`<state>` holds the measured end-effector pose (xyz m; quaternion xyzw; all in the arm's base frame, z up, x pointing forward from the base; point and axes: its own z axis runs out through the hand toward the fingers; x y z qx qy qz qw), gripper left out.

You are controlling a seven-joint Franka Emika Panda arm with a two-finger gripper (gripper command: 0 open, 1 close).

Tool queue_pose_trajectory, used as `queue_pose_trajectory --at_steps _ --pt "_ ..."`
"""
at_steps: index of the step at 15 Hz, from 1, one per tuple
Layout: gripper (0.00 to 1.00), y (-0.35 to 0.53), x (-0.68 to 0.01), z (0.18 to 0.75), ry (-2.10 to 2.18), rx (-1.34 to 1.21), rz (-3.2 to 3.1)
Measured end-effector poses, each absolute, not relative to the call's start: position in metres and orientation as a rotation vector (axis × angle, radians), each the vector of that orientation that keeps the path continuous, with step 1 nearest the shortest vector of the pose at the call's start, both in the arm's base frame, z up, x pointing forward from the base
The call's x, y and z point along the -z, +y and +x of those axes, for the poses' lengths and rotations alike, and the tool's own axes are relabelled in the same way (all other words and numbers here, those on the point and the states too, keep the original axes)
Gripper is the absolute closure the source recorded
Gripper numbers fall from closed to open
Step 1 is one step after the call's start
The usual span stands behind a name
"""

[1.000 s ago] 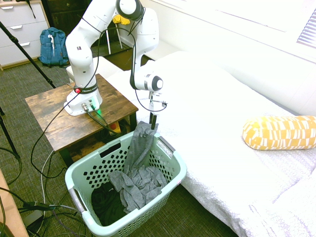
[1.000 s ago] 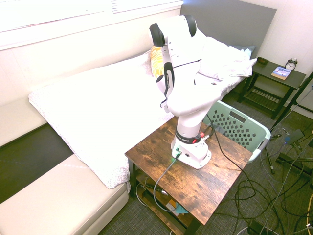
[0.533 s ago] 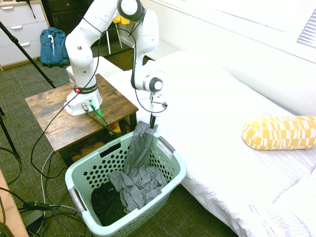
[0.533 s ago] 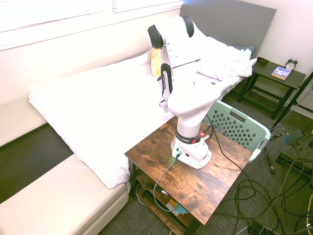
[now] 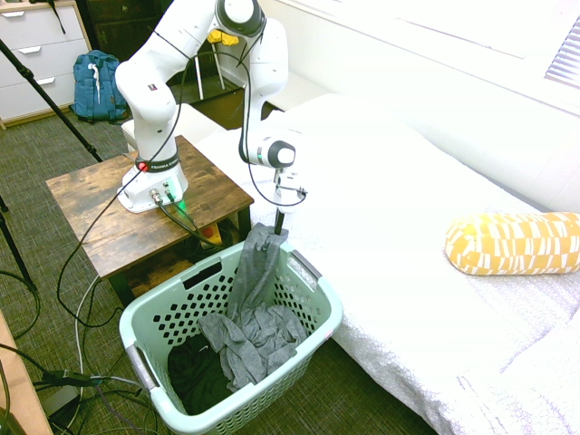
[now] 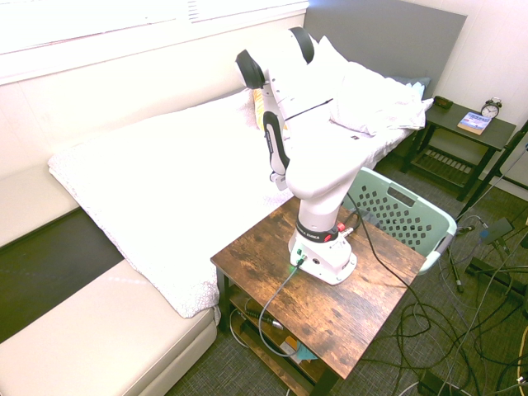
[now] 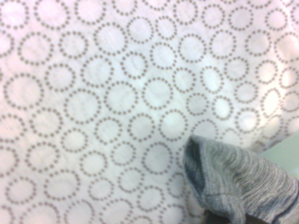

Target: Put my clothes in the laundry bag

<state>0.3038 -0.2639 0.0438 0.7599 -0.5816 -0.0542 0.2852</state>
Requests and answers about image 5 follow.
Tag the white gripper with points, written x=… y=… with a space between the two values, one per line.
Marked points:
x=283 y=199

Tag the grey shirt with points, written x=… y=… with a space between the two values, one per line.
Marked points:
x=258 y=272

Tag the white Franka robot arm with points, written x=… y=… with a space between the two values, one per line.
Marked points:
x=149 y=104

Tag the white clothes rack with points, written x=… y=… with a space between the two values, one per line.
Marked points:
x=198 y=77

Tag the mint green laundry basket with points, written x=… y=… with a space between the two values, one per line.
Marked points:
x=272 y=403

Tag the yellow red emergency stop button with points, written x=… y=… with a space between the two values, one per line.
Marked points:
x=209 y=233

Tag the cream upholstered bench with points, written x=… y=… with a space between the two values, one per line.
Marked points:
x=201 y=123

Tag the white bed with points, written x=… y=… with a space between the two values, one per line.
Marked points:
x=408 y=226

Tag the rustic wooden side table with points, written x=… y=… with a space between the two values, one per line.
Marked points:
x=104 y=213

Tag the black garment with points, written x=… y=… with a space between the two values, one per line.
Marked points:
x=199 y=380

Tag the yellow jacket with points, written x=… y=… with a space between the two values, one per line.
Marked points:
x=224 y=38

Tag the blue backpack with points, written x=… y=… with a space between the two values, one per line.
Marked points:
x=109 y=90

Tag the yellow white patterned bolster pillow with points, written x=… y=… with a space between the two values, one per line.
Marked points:
x=507 y=244

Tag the black tripod stand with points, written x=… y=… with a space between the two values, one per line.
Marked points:
x=19 y=258
x=45 y=96

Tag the grey power adapter box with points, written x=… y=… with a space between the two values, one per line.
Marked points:
x=61 y=401

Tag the white drawer dresser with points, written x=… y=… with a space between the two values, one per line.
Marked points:
x=41 y=54

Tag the light wooden desk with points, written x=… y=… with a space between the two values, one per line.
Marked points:
x=22 y=399

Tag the window blind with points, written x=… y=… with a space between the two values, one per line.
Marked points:
x=566 y=59

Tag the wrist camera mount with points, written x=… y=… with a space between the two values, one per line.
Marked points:
x=294 y=185

